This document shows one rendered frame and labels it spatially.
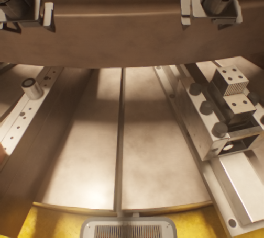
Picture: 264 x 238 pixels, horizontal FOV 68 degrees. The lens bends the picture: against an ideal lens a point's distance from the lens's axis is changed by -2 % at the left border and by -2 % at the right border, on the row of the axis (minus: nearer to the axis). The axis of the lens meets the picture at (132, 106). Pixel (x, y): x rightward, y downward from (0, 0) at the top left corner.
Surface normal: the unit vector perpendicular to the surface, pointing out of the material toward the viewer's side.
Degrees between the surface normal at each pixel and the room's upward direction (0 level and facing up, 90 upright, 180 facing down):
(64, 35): 90
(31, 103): 0
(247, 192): 0
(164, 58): 90
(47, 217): 0
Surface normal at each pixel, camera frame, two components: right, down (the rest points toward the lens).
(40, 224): -0.02, -0.64
